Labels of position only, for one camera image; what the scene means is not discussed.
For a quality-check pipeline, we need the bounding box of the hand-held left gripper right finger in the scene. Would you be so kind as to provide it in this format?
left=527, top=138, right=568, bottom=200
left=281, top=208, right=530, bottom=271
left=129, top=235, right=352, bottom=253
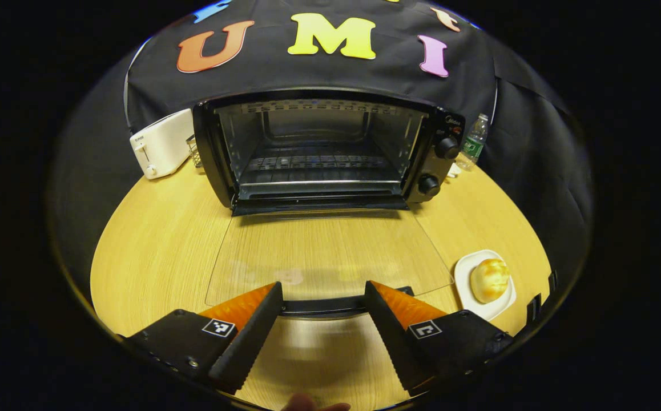
left=364, top=280, right=515, bottom=394

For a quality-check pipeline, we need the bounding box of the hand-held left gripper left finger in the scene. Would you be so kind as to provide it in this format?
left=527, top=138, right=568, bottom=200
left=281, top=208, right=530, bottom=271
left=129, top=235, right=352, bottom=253
left=122, top=281, right=284, bottom=394

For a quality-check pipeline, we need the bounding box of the round bread bun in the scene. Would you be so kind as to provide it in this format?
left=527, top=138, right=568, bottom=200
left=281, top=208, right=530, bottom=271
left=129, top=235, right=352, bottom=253
left=470, top=258, right=510, bottom=304

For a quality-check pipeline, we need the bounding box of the black electric oven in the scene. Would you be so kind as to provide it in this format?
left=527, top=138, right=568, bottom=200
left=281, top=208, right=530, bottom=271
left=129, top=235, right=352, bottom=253
left=192, top=87, right=467, bottom=320

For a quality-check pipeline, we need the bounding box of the white plate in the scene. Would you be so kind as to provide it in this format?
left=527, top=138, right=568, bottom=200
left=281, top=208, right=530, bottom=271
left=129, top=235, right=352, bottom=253
left=454, top=249, right=517, bottom=322

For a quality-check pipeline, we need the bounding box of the clear plastic water bottle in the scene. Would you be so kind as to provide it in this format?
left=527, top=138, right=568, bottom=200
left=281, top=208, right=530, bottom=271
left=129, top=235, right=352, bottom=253
left=455, top=113, right=490, bottom=172

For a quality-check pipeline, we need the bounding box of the white toaster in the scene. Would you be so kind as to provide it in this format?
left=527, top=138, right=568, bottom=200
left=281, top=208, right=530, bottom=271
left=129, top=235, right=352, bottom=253
left=130, top=108, right=195, bottom=180

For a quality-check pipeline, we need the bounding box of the small wire basket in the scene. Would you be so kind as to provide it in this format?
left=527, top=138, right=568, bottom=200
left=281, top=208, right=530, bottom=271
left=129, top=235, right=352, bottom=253
left=186, top=134, right=203, bottom=169

